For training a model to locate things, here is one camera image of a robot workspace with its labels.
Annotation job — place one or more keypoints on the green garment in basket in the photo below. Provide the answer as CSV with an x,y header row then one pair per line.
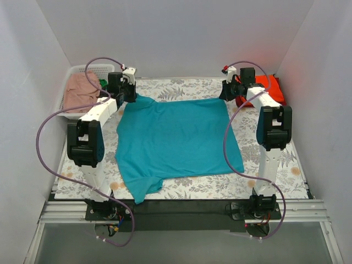
x,y
103,83

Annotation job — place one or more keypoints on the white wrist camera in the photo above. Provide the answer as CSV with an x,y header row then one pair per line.
x,y
129,74
230,72

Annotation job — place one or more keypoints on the aluminium frame rail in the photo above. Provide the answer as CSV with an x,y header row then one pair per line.
x,y
75,211

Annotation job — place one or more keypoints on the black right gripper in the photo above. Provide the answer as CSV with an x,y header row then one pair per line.
x,y
226,92

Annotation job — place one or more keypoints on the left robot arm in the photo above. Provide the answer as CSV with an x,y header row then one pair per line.
x,y
85,144

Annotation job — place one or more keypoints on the white plastic laundry basket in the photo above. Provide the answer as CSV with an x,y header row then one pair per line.
x,y
95,72

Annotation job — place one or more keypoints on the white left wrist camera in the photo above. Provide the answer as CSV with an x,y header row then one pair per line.
x,y
129,74

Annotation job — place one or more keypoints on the teal t-shirt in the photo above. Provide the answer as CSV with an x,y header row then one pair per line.
x,y
166,140

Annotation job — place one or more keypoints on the pink crumpled garment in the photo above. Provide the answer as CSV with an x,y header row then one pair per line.
x,y
78,92

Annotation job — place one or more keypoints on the folded orange t-shirt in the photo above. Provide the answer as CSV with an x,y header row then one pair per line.
x,y
274,91

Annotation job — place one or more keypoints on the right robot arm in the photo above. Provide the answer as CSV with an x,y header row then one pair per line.
x,y
273,133

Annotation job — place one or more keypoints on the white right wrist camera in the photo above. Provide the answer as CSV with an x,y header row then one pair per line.
x,y
230,72

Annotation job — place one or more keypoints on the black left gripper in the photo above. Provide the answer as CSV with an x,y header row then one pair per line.
x,y
130,93

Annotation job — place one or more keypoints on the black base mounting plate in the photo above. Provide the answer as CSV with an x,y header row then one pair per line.
x,y
183,215

